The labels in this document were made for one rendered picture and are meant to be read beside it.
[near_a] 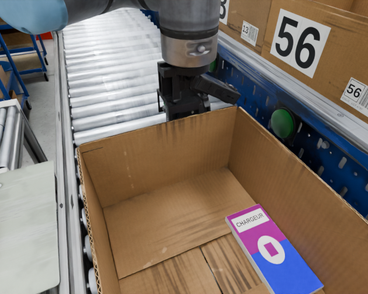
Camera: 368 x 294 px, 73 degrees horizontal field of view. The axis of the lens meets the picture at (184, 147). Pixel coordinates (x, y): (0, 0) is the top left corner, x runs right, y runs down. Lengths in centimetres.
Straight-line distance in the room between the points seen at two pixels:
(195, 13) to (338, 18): 32
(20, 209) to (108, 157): 24
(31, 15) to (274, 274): 46
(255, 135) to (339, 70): 24
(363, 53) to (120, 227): 54
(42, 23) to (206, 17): 20
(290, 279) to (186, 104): 32
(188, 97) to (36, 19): 25
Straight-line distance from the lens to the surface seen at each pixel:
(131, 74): 101
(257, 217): 49
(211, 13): 39
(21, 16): 34
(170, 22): 39
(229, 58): 83
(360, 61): 59
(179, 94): 44
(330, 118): 57
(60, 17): 33
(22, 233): 56
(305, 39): 67
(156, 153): 46
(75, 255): 51
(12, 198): 63
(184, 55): 39
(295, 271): 46
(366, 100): 58
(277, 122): 65
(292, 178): 41
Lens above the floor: 117
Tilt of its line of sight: 42 degrees down
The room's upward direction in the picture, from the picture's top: straight up
